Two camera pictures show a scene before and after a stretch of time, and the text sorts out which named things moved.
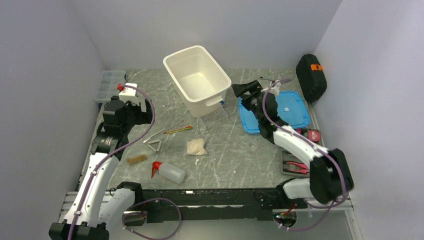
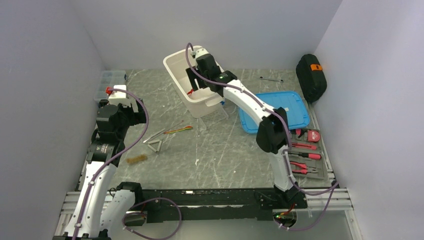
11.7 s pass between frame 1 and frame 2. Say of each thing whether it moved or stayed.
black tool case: stayed
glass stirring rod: stayed
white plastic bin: stayed
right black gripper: moved
